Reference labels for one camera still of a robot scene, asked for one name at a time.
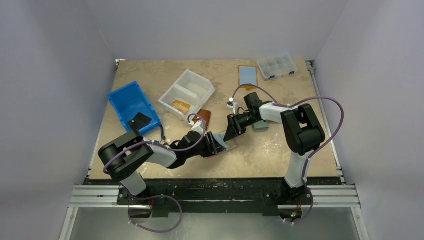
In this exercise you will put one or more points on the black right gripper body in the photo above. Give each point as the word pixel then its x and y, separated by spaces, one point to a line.
pixel 234 123

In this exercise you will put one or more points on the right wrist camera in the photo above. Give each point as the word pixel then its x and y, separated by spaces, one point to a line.
pixel 232 105

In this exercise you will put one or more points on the black mounting base plate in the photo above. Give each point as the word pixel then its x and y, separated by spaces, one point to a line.
pixel 228 196

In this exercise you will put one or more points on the orange open card holder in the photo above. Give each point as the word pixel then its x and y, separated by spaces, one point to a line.
pixel 247 77

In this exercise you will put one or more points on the blue handled wire cutters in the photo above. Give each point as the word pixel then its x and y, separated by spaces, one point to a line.
pixel 157 129

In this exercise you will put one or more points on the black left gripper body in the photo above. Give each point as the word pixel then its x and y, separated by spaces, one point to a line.
pixel 210 144

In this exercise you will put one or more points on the clear plastic organizer box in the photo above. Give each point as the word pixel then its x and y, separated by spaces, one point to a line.
pixel 277 67

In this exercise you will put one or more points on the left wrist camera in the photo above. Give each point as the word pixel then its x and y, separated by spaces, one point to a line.
pixel 197 126

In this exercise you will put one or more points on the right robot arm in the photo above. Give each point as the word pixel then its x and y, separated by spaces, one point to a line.
pixel 303 133

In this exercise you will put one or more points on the gold credit card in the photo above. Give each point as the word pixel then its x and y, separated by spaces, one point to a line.
pixel 181 106

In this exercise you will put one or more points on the blue plastic bin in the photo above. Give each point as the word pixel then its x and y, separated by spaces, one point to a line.
pixel 130 100

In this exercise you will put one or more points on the gold card in holder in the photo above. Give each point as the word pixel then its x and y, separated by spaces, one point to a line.
pixel 232 144

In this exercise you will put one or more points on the green card holder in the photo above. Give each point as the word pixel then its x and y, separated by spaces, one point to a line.
pixel 260 126

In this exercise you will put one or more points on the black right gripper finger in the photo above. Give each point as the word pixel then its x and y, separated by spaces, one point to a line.
pixel 230 131
pixel 239 129

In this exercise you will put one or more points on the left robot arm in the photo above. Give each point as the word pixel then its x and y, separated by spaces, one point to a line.
pixel 123 156

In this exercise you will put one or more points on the aluminium frame rail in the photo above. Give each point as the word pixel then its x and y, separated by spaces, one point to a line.
pixel 93 212

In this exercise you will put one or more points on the white double compartment bin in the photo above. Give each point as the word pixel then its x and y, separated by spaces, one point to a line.
pixel 191 89

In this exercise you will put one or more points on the brown leather card holder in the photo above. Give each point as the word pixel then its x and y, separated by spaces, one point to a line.
pixel 205 114

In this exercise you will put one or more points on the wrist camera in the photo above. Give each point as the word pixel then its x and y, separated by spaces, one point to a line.
pixel 197 126
pixel 232 105

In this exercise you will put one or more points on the black card holder in bin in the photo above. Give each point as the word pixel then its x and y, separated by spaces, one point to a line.
pixel 139 121

